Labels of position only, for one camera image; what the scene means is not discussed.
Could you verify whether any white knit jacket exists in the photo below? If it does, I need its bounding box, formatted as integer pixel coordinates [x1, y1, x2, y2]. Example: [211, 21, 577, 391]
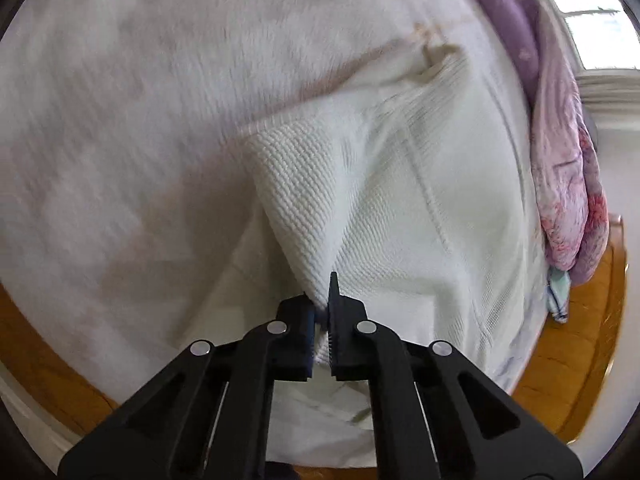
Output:
[174, 43, 551, 468]

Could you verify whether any wooden headboard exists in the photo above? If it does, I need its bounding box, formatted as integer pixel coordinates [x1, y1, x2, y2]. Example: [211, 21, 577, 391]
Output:
[512, 214, 628, 443]

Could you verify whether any striped teal pillow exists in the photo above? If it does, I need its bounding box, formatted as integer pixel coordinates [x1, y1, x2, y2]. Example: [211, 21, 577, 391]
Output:
[547, 266, 572, 324]

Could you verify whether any purple floral quilt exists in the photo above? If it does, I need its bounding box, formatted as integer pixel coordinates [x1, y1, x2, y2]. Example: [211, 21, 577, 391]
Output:
[477, 0, 610, 285]

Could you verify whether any right striped curtain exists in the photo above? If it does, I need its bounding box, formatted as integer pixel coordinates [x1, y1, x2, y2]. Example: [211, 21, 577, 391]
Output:
[576, 70, 640, 131]

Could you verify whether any window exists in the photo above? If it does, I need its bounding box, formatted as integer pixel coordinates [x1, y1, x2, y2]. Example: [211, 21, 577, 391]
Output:
[552, 0, 639, 70]

